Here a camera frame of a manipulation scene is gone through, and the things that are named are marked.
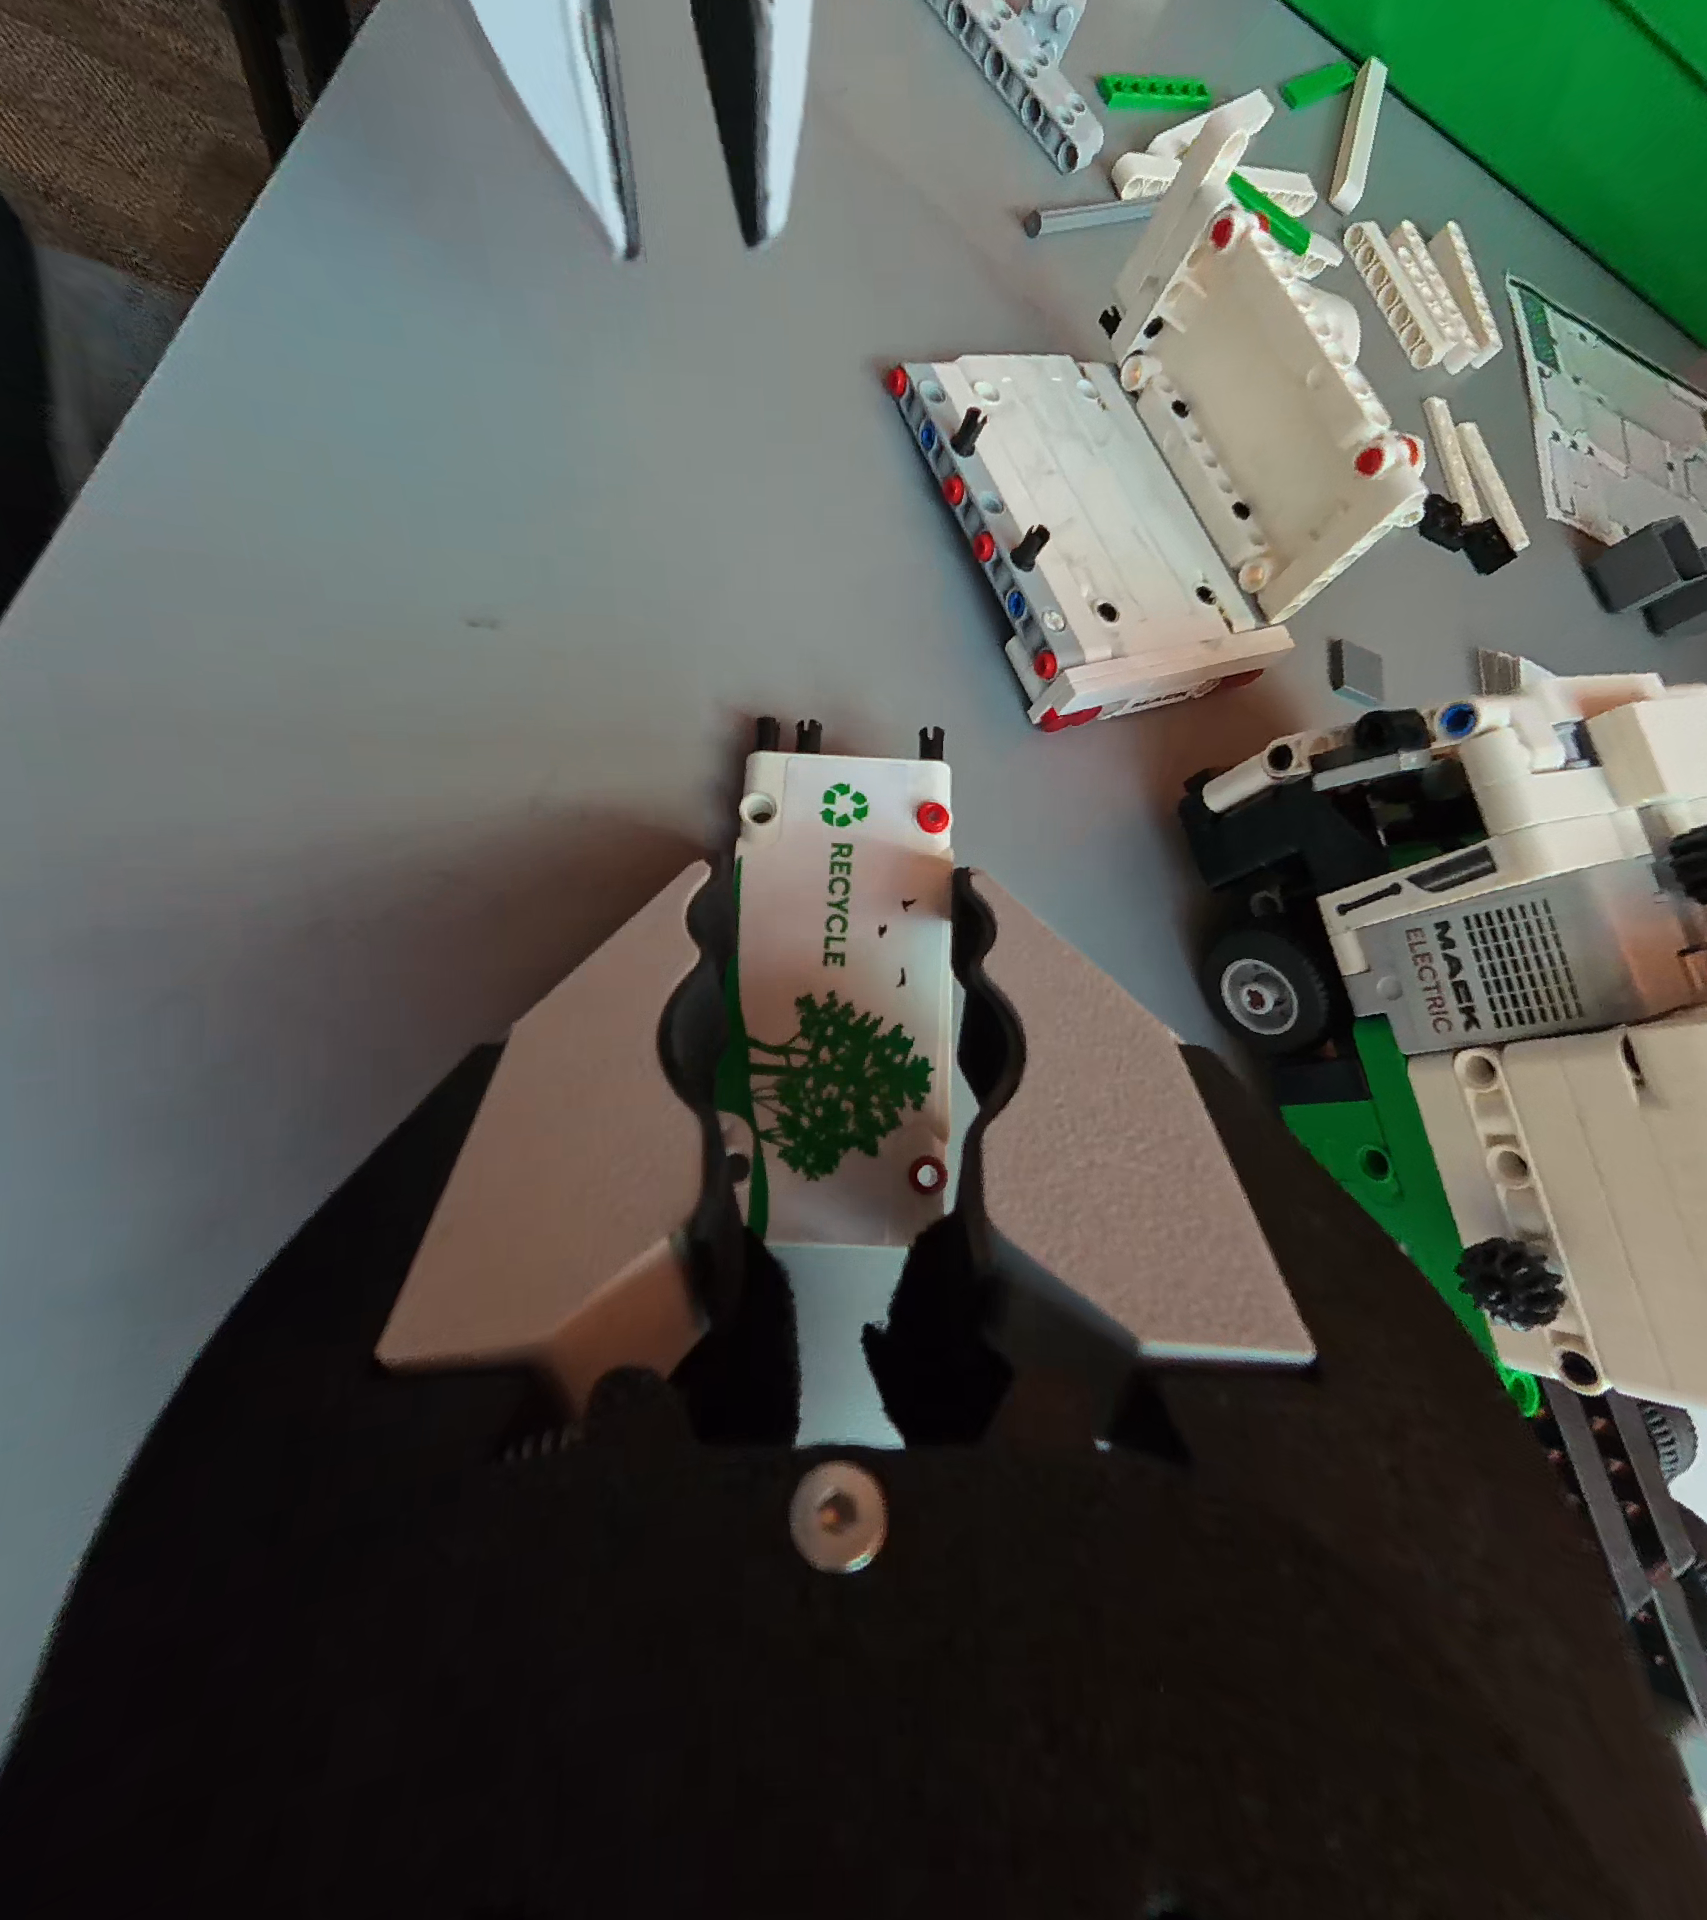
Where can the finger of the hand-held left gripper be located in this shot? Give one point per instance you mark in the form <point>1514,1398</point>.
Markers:
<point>568,91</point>
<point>760,91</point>

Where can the small grey toy tile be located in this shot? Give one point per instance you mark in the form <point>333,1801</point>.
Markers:
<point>1358,673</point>

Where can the black toy connector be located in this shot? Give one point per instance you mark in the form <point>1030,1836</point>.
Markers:
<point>1442,518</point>
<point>1490,550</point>

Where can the slim white toy beam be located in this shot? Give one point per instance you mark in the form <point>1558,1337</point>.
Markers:
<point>1492,482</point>
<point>1454,458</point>

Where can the green box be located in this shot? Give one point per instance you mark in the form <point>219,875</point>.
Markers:
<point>1588,134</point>

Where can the white toy brick container model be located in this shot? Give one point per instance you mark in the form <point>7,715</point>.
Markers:
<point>1138,495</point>

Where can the green toy beam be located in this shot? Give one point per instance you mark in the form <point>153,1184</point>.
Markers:
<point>1156,92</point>

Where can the white toy brick truck model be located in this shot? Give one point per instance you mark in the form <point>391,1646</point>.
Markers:
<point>1574,1050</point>

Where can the long white toy beam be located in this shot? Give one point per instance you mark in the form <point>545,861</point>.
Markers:
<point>1360,134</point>

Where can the sticker sheet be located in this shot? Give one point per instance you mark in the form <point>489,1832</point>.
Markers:
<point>1618,404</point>

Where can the grey toy axle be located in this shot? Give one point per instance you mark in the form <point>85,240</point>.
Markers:
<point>1086,218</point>

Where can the white tree print toy panel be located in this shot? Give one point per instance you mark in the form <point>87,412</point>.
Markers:
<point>838,960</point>

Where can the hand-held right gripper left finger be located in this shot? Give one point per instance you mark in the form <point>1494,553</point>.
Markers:
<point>554,1140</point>

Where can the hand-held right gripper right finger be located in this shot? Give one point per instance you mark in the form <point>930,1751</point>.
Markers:
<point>1124,1170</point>

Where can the grey toy beam frame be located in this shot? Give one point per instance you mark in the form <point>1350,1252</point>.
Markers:
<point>1018,68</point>

